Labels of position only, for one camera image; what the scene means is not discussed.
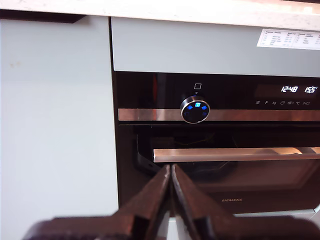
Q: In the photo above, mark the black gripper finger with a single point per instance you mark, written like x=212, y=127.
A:
x=192, y=200
x=150, y=200

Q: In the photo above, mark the black built-in oven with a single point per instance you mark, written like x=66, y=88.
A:
x=250, y=180

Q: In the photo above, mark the pale green drawer front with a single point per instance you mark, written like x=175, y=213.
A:
x=275, y=212

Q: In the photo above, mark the oven knob with blue icons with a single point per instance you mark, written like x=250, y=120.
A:
x=195, y=110

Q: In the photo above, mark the pale green cabinet front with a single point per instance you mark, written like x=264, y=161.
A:
x=50, y=112

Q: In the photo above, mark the grey-green filler panel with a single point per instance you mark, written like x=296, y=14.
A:
x=187, y=45

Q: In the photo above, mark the white printed label sticker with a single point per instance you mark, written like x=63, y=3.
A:
x=287, y=38

